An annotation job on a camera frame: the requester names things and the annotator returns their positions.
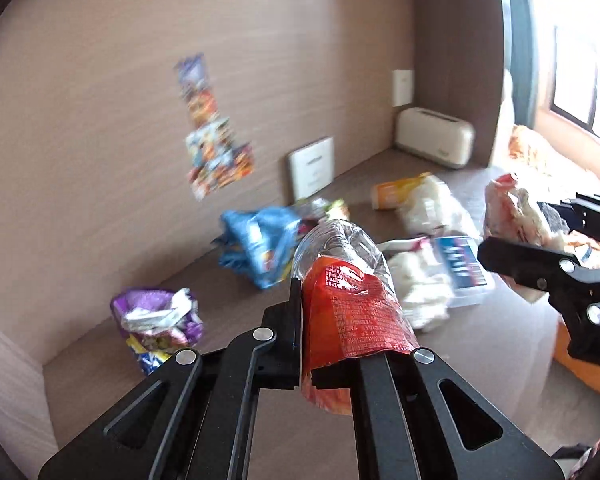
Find orange plastic bottle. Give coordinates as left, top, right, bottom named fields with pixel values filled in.
left=371, top=174, right=433, bottom=211

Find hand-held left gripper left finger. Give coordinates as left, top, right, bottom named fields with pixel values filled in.
left=39, top=277, right=303, bottom=480

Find red white wrapper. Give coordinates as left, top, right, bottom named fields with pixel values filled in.
left=484, top=174, right=571, bottom=261

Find white wall outlet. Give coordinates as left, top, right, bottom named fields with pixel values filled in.
left=392, top=69, right=414, bottom=107

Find cream toaster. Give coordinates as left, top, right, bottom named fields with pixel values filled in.
left=396, top=107, right=476, bottom=168

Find colourful wall stickers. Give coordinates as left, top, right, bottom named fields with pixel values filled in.
left=175, top=53, right=256, bottom=201

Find purple snack bag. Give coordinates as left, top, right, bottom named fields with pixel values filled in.
left=111, top=287, right=204, bottom=377

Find blue snack bag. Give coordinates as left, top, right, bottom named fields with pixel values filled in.
left=215, top=206, right=303, bottom=290

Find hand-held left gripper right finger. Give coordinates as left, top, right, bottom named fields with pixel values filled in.
left=312, top=347, right=566, bottom=480

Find grey blue curtain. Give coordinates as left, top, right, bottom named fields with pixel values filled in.
left=495, top=0, right=537, bottom=128

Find white flat box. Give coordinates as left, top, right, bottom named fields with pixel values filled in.
left=287, top=136, right=336, bottom=201

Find crumpled white plastic wrap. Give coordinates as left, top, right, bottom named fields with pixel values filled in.
left=380, top=249, right=453, bottom=332

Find clear bottle with orange label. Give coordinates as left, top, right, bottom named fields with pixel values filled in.
left=291, top=219, right=421, bottom=417

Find clear box with blue label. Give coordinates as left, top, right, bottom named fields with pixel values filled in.
left=432, top=232, right=497, bottom=308

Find white plastic bag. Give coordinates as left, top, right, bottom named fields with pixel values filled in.
left=400, top=176, right=481, bottom=241

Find bed with orange blanket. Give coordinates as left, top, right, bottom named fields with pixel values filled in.
left=509, top=125, right=600, bottom=397

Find window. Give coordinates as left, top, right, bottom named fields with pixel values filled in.
left=535, top=0, right=600, bottom=136

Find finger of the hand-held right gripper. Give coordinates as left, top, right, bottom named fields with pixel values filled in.
left=477, top=236, right=600, bottom=371
left=537, top=192, right=600, bottom=235

